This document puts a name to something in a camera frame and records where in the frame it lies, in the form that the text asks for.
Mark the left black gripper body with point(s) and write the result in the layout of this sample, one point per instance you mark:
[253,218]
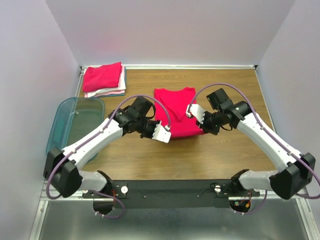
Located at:
[149,128]

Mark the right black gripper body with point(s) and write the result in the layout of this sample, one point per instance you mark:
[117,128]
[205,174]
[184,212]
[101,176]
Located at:
[212,122]

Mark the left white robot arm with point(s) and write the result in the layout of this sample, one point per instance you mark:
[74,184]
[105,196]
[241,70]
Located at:
[64,167]

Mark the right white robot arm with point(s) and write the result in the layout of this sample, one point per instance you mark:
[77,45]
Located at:
[293,170]

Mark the folded pink t-shirt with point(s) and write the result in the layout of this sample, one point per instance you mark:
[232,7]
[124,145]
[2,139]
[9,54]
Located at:
[110,94]

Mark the folded white t-shirt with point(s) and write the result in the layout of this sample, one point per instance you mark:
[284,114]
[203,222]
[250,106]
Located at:
[99,91]

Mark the teal plastic bin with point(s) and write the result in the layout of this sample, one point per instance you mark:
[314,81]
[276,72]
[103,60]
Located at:
[74,119]

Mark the metal lower shelf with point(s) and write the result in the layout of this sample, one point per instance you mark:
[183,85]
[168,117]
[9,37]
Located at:
[276,220]

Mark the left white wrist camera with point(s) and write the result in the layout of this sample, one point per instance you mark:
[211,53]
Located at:
[161,133]

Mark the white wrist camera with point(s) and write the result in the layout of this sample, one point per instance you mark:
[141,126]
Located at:
[161,133]
[195,111]

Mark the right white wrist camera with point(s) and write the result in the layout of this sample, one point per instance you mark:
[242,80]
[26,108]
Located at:
[195,111]

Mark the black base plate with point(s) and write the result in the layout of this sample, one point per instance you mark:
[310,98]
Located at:
[166,194]

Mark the aluminium frame rail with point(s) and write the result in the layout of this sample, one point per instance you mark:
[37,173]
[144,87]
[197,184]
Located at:
[285,191]

